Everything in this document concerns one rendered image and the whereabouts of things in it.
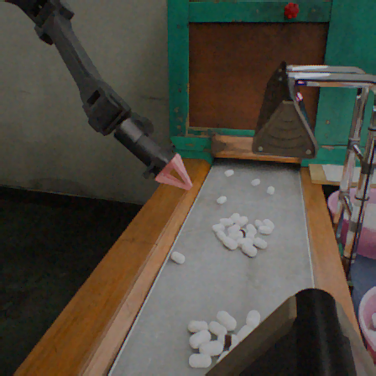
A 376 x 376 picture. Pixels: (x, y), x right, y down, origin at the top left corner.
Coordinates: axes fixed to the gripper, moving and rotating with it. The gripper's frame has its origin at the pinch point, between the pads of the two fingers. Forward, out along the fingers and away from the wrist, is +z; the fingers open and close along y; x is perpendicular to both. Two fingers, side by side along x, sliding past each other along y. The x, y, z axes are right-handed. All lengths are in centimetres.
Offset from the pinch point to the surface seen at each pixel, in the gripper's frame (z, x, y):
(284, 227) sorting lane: 25.2, -4.8, 9.2
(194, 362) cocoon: 15.4, 2.2, -37.1
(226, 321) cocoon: 17.5, -0.3, -28.4
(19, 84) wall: -116, 92, 137
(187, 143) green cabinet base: -7, 11, 48
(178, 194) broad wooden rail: 0.9, 11.9, 16.4
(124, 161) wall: -31, 83, 135
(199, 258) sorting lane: 11.9, 6.5, -9.5
